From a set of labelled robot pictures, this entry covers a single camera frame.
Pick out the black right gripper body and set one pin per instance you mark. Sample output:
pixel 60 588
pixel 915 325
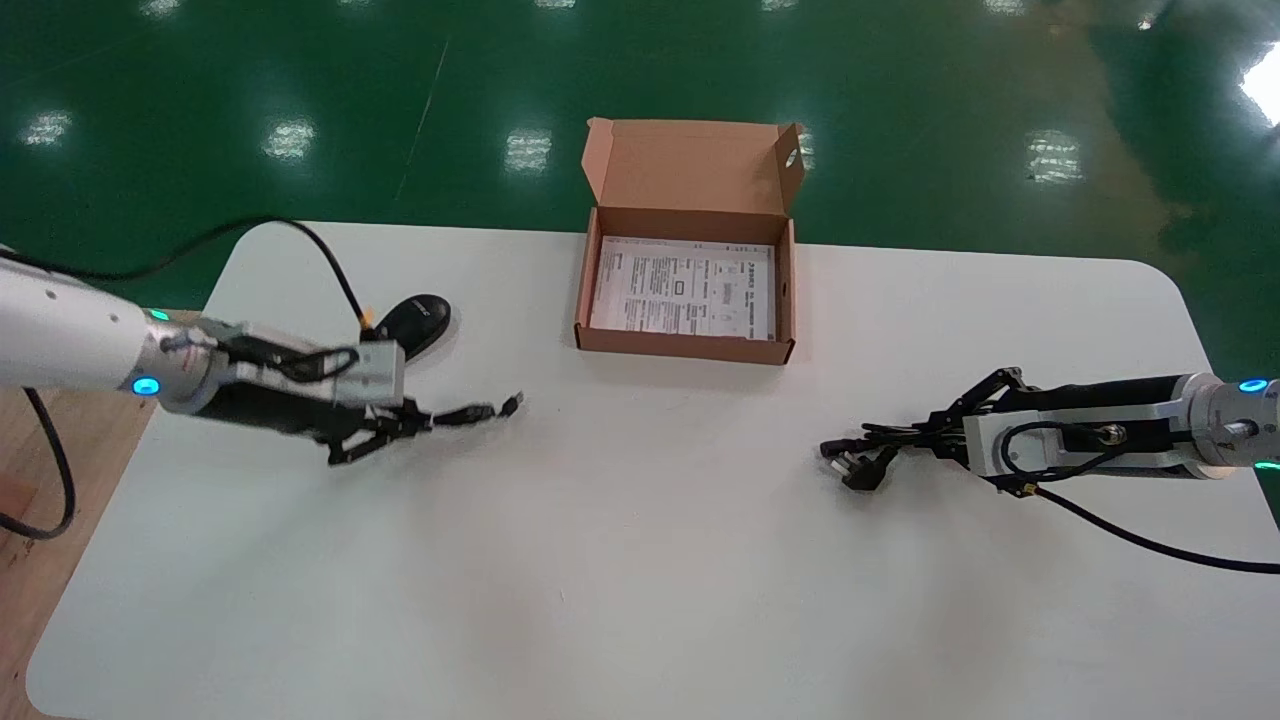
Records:
pixel 1110 395

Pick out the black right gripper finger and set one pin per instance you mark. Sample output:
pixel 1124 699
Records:
pixel 950 442
pixel 985 392

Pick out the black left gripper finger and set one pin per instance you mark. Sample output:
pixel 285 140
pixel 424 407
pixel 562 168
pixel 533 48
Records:
pixel 420 417
pixel 375 440

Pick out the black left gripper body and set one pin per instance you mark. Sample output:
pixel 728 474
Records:
pixel 260 412

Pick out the black computer mouse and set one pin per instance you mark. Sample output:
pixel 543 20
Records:
pixel 420 315

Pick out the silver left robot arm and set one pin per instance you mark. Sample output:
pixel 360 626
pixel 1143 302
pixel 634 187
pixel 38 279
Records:
pixel 70 335

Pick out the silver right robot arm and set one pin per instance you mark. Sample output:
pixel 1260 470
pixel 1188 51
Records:
pixel 1235 425

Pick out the brown cardboard storage box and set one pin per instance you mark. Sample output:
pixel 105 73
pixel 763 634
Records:
pixel 690 170

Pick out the white printed instruction sheet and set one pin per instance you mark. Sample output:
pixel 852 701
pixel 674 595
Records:
pixel 680 290

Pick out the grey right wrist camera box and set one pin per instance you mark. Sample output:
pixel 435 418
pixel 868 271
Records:
pixel 985 450

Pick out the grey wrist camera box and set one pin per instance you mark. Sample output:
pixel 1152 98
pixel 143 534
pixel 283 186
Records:
pixel 375 375
pixel 985 450

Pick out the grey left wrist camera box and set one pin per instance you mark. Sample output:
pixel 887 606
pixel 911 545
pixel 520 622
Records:
pixel 375 375

